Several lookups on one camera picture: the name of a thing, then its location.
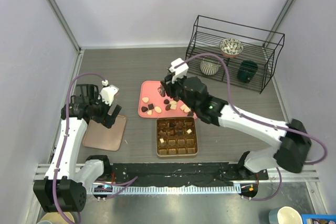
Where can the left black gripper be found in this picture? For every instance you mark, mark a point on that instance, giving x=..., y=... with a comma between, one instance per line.
x=106, y=118

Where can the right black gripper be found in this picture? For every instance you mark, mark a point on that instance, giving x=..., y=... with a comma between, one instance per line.
x=169, y=86

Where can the gold chocolate box with tray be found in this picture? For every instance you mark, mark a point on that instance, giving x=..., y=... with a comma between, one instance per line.
x=180, y=137

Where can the metal tongs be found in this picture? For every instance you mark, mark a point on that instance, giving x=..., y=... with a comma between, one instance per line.
x=161, y=91

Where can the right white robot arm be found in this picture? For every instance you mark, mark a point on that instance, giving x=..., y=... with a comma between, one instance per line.
x=289, y=142

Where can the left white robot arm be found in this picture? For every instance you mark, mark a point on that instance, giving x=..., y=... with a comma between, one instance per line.
x=62, y=187

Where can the brown leaf chocolate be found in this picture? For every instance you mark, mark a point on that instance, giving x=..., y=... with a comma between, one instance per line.
x=168, y=107

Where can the dark heart chocolate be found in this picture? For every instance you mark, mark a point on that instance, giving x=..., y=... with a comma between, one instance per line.
x=144, y=109

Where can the white teardrop chocolate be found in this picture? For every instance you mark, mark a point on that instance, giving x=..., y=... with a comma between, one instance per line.
x=145, y=99

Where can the dark square chocolate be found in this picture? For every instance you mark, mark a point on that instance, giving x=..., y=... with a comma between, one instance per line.
x=150, y=106

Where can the white oval chocolate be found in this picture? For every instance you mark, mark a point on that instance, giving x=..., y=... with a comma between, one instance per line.
x=158, y=109

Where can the rose gold tin lid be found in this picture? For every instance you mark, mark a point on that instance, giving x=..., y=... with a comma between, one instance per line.
x=99, y=137

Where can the striped ceramic cup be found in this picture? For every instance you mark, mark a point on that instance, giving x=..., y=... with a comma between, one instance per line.
x=209, y=66

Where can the pink plastic tray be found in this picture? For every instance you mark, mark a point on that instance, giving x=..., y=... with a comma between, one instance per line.
x=149, y=89

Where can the floral ceramic bowl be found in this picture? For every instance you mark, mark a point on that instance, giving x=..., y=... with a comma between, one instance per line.
x=231, y=47

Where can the dark green mug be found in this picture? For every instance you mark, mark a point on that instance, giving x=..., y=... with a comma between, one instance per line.
x=246, y=71

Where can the beige plate bottom left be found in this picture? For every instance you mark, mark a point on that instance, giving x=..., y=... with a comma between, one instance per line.
x=52, y=217

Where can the white bowl bottom right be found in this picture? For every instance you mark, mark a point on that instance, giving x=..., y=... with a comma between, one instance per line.
x=285, y=215

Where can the blue box corner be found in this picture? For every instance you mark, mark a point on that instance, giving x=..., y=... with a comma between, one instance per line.
x=318, y=219

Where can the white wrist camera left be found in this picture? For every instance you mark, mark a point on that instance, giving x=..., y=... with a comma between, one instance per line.
x=108, y=93

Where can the black wire rack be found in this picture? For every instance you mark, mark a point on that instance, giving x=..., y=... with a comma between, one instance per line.
x=247, y=54

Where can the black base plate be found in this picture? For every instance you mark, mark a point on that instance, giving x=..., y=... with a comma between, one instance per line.
x=207, y=174

